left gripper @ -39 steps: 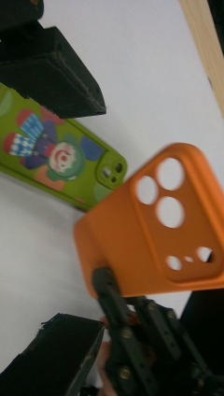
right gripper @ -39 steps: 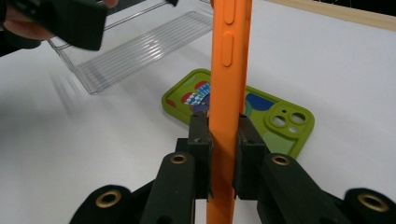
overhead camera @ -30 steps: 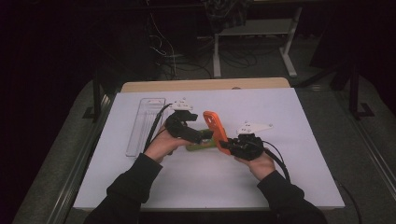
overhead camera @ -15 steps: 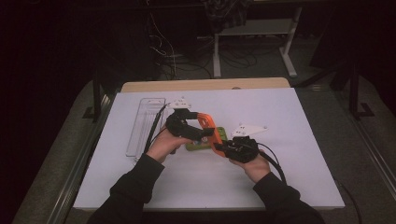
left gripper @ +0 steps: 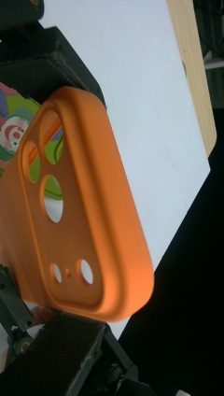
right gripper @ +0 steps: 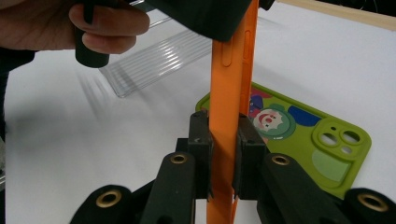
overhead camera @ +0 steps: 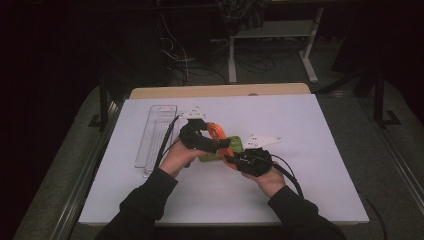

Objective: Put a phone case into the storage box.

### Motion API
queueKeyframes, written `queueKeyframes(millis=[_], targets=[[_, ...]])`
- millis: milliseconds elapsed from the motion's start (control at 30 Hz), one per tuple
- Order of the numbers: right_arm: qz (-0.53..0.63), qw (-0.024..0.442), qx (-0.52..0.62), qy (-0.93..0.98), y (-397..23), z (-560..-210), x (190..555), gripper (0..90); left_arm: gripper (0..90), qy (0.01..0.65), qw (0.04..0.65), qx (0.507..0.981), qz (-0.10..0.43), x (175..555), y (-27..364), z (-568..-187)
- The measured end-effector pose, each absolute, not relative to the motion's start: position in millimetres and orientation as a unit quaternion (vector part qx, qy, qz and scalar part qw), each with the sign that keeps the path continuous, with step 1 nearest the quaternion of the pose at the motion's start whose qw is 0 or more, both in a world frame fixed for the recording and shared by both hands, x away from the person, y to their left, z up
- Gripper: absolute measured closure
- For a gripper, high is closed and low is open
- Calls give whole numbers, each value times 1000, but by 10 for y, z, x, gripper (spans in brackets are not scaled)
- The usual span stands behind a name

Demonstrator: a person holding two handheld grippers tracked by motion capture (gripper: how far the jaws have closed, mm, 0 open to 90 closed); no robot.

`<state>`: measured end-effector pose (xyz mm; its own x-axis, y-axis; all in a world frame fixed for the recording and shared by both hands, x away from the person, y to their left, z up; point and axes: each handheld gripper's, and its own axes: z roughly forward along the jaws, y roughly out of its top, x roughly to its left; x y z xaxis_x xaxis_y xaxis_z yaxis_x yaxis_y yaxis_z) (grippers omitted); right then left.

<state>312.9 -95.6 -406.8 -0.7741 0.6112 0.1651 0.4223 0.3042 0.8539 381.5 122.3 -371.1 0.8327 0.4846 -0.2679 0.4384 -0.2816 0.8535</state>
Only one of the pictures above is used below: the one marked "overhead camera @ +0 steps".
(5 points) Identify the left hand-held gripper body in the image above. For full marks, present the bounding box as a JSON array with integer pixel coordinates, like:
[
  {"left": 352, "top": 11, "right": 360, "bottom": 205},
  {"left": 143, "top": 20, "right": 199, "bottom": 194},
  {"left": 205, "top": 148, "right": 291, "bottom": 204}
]
[{"left": 178, "top": 106, "right": 221, "bottom": 154}]

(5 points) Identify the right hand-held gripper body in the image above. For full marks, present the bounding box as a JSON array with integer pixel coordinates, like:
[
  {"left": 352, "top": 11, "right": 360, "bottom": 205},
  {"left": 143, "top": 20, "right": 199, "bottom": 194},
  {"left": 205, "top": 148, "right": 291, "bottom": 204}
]
[{"left": 233, "top": 134, "right": 283, "bottom": 178}]

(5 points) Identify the green clown phone case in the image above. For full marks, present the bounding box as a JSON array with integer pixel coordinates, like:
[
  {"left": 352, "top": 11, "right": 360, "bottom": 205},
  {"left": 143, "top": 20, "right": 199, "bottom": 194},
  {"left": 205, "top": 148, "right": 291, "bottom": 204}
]
[{"left": 198, "top": 135, "right": 245, "bottom": 163}]

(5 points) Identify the clear plastic tray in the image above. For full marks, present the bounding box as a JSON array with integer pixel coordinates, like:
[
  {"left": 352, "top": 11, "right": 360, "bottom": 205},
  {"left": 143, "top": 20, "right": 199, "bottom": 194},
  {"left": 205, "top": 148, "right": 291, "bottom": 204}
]
[{"left": 134, "top": 104, "right": 179, "bottom": 178}]

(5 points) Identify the person's right hand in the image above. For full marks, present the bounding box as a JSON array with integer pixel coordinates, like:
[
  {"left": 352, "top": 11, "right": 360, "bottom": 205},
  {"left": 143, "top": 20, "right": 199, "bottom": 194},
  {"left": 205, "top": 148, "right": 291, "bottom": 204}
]
[{"left": 241, "top": 163, "right": 287, "bottom": 199}]

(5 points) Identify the person's left hand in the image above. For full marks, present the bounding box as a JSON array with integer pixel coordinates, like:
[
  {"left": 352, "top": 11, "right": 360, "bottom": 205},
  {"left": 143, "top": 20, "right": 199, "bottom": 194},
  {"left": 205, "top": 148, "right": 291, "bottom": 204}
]
[{"left": 159, "top": 140, "right": 208, "bottom": 178}]

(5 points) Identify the white table mat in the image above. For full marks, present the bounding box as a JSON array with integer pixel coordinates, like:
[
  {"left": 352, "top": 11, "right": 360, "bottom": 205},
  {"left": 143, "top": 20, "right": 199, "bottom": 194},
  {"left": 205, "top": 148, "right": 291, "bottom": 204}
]
[{"left": 78, "top": 94, "right": 370, "bottom": 225}]

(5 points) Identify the black stand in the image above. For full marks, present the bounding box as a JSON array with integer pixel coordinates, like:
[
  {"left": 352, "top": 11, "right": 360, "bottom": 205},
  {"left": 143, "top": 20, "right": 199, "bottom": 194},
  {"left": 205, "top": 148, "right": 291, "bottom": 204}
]
[
  {"left": 373, "top": 66, "right": 403, "bottom": 129},
  {"left": 88, "top": 76, "right": 113, "bottom": 131}
]

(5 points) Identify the dark checked cloth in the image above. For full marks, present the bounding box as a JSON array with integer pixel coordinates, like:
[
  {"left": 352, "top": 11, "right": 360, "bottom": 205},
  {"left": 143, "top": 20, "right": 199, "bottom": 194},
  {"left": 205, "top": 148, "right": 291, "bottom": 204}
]
[{"left": 216, "top": 0, "right": 271, "bottom": 34}]

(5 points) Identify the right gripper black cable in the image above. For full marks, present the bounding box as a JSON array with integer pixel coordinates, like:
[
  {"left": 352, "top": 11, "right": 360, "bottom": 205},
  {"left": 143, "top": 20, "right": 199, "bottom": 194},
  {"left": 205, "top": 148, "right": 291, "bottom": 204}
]
[{"left": 270, "top": 154, "right": 305, "bottom": 198}]

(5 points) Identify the white cable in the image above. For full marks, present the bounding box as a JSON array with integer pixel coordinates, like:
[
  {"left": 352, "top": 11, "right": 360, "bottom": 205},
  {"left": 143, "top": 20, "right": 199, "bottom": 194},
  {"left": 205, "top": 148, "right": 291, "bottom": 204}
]
[{"left": 159, "top": 13, "right": 192, "bottom": 83}]

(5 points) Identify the white desk frame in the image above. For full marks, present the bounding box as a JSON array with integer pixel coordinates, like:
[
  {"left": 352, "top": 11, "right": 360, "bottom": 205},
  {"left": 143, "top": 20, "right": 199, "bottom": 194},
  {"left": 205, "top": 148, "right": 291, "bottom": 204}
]
[{"left": 228, "top": 6, "right": 325, "bottom": 84}]

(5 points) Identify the metal rail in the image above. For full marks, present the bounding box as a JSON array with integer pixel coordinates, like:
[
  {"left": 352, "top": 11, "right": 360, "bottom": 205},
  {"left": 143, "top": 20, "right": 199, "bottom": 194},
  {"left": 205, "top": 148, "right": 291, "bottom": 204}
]
[
  {"left": 49, "top": 99, "right": 123, "bottom": 240},
  {"left": 358, "top": 98, "right": 424, "bottom": 214}
]

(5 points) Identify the black floor cable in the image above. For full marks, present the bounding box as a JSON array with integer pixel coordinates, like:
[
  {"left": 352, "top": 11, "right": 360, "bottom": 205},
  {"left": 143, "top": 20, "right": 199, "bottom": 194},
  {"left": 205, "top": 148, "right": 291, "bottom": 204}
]
[{"left": 361, "top": 194, "right": 389, "bottom": 240}]

